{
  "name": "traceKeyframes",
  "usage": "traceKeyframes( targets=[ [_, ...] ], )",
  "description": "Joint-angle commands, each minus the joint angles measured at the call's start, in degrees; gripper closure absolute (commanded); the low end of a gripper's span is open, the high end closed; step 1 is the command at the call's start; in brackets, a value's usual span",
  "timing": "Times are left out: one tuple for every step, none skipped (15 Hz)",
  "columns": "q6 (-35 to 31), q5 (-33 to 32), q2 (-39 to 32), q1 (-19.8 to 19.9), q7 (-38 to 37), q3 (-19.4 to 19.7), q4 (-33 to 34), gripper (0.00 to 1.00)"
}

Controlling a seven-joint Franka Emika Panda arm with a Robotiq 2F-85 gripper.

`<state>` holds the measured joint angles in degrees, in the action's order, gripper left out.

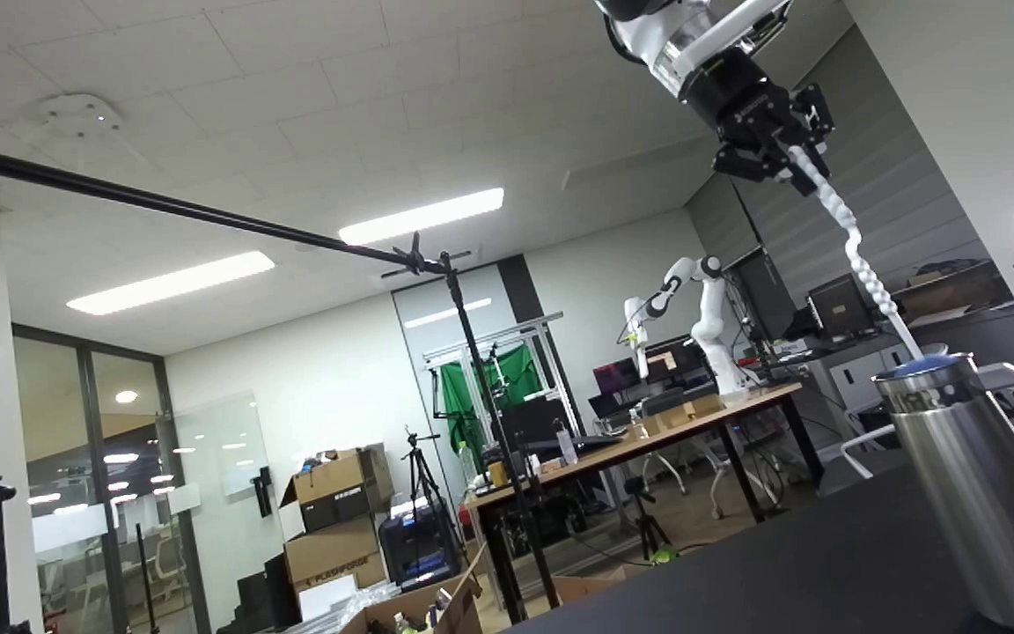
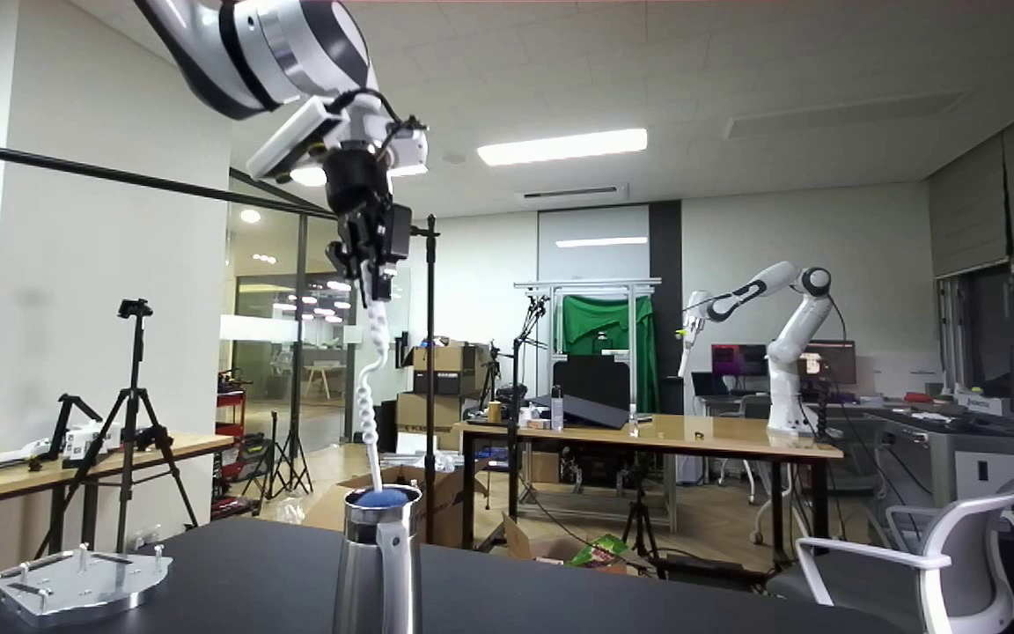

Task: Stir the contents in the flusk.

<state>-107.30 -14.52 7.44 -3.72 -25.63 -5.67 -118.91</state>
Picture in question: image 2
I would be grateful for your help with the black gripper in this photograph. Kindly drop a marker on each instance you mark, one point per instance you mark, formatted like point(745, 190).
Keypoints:
point(356, 180)

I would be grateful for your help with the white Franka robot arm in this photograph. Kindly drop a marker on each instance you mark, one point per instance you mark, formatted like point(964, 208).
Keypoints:
point(263, 48)

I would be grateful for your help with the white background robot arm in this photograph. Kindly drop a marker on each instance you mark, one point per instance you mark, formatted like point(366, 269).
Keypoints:
point(786, 352)

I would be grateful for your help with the stacked cardboard boxes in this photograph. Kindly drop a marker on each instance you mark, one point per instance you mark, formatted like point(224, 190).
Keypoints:
point(439, 358)

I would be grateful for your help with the black vertical stand pole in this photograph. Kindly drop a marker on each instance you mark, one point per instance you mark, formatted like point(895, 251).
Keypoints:
point(429, 390)

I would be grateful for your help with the green cloth backdrop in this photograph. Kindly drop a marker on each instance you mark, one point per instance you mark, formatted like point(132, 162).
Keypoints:
point(599, 323)

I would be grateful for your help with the red tool cart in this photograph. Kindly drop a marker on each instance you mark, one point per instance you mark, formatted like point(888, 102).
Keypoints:
point(231, 445)

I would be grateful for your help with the black horizontal boom pole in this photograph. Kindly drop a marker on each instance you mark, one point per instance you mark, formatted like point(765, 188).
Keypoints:
point(122, 173)

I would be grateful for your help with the stainless steel flask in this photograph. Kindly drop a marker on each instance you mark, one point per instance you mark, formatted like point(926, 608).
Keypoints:
point(380, 569)

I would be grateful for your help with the wooden table black legs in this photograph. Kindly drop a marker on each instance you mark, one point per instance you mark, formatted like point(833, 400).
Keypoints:
point(660, 436)

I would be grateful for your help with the small black tripod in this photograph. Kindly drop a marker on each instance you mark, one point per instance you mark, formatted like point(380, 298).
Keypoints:
point(643, 524)

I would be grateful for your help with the dark computer monitor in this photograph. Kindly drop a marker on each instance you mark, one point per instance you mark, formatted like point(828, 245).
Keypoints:
point(740, 362)

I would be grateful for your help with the clear acrylic plate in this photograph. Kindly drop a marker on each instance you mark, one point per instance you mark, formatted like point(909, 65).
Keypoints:
point(79, 580)

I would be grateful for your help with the grey window blinds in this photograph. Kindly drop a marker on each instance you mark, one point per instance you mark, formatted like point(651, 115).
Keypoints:
point(1002, 195)

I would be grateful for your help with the white mesh office chair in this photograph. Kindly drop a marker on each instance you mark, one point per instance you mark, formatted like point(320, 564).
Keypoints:
point(950, 564)

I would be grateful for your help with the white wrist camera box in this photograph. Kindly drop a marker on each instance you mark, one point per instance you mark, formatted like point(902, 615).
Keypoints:
point(291, 138)

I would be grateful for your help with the black camera tripod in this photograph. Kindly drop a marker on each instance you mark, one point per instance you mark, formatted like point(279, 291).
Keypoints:
point(132, 425)

